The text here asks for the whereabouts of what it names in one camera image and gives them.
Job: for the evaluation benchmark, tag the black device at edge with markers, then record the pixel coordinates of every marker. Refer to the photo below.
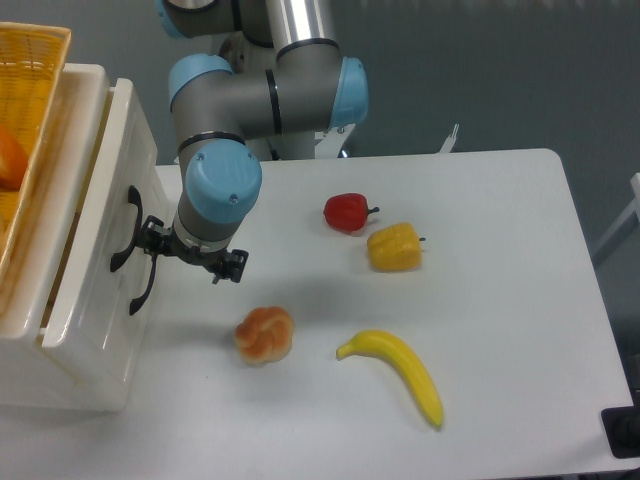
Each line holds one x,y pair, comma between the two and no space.
622,431

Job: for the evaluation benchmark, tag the yellow wicker basket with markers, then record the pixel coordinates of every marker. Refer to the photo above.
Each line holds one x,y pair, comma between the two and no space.
32,60

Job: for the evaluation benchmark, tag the red bell pepper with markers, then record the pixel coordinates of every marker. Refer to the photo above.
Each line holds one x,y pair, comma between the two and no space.
348,212

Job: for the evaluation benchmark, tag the white top drawer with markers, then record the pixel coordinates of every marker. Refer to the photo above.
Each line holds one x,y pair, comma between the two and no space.
92,305

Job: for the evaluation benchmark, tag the black lower drawer handle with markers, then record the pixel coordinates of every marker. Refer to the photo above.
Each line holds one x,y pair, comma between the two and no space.
137,303

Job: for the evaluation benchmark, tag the white bracket behind table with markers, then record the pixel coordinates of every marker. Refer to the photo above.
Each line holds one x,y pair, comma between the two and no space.
450,141

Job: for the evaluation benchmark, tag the knotted bread roll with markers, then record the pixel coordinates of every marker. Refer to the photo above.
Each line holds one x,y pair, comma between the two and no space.
265,335

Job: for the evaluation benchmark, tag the white frame at right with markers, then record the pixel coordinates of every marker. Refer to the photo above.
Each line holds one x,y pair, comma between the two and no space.
626,222

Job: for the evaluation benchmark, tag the yellow banana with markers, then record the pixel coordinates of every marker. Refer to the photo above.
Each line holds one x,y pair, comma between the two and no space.
396,353

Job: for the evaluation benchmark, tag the yellow bell pepper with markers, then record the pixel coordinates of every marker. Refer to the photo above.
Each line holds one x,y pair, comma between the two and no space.
395,248

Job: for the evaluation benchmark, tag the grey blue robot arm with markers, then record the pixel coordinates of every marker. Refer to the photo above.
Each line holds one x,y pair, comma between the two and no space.
221,179

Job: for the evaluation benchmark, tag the orange fruit in basket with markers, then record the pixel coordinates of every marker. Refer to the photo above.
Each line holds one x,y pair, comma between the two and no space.
14,160

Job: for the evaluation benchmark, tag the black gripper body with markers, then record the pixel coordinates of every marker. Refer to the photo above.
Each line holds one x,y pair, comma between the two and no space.
201,256

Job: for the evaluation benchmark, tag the white drawer cabinet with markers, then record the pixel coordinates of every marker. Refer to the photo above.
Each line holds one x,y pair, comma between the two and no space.
82,379

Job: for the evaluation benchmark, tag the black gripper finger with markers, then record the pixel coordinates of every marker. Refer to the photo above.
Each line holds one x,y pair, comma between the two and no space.
155,238
229,266

